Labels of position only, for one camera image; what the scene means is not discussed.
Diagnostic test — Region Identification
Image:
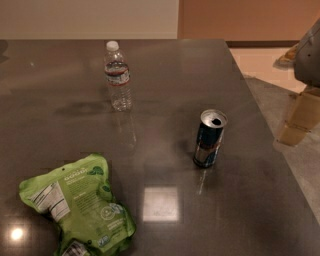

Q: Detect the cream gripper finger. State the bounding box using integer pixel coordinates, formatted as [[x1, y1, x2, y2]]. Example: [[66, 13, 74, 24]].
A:
[[276, 86, 320, 146]]

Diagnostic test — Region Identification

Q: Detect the blue silver redbull can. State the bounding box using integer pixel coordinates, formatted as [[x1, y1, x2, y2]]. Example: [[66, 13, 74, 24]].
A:
[[193, 109, 228, 168]]

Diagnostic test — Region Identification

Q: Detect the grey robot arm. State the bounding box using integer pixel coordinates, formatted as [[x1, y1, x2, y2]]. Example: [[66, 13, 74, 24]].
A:
[[277, 19, 320, 146]]

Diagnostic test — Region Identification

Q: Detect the green rice chip bag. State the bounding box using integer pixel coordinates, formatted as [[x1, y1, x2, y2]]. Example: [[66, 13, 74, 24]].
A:
[[19, 154, 136, 256]]

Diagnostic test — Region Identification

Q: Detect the clear plastic water bottle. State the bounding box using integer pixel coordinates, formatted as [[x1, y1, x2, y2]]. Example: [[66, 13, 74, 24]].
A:
[[104, 41, 132, 111]]

